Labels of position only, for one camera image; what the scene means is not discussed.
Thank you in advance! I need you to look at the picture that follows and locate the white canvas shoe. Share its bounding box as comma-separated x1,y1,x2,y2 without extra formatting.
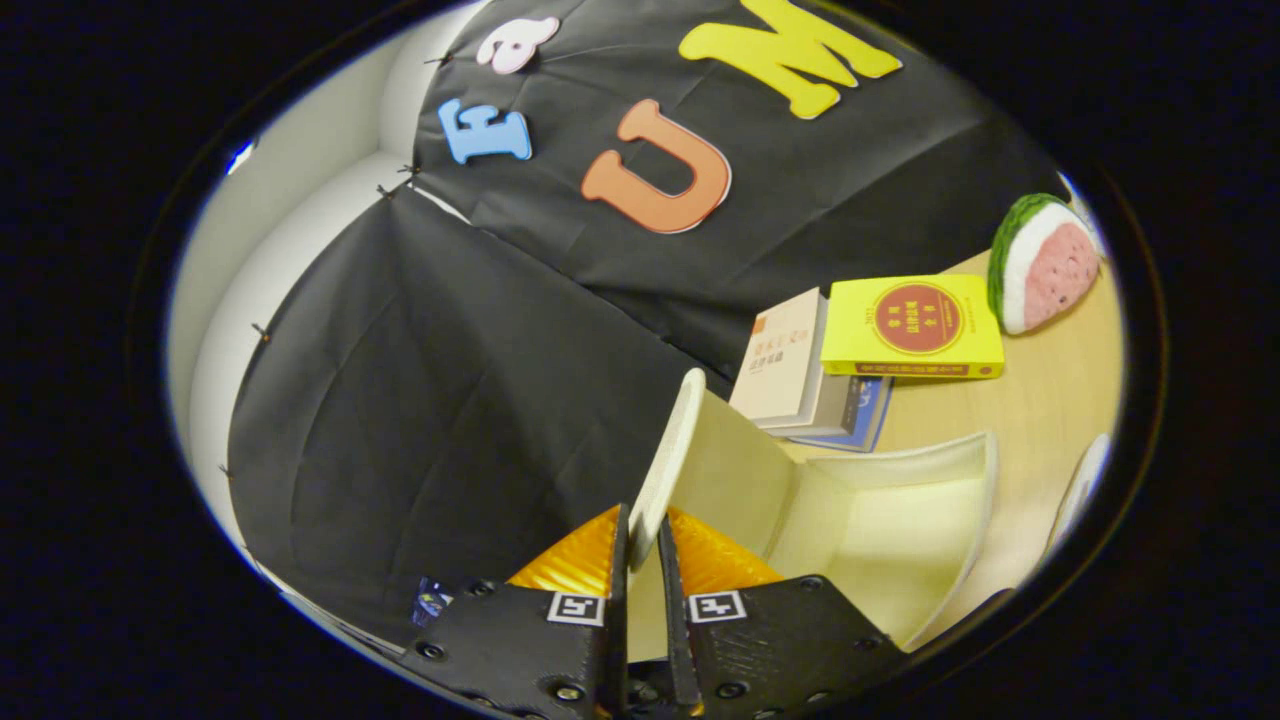
1045,433,1111,556

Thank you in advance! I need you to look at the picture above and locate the blue book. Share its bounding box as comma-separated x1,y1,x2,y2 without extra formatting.
790,378,894,453

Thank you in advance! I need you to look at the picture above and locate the yellow book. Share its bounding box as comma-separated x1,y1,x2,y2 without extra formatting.
820,274,1006,379

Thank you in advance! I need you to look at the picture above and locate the watermelon slice plush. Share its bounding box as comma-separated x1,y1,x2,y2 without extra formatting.
988,193,1103,336

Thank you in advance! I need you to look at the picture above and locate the beige storage box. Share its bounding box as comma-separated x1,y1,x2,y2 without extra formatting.
625,368,1001,666

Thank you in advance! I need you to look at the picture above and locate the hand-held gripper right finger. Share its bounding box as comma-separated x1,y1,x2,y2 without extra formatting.
655,507,906,720

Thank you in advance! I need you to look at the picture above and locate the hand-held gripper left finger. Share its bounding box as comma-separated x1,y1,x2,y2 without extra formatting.
395,503,631,720

